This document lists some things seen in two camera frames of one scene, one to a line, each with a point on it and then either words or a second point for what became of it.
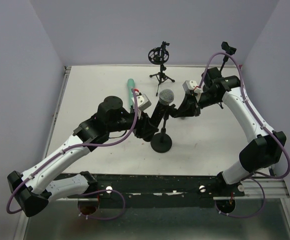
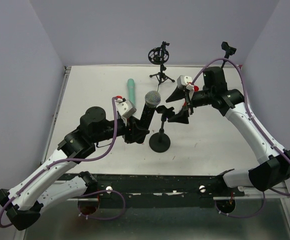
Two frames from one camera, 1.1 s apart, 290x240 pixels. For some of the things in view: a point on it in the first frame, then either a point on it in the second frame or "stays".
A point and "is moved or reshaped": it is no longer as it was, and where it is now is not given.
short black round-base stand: [161, 142] stays
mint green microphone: [131, 85] stays
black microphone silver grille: [166, 97] is moved or reshaped
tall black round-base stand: [228, 49] stays
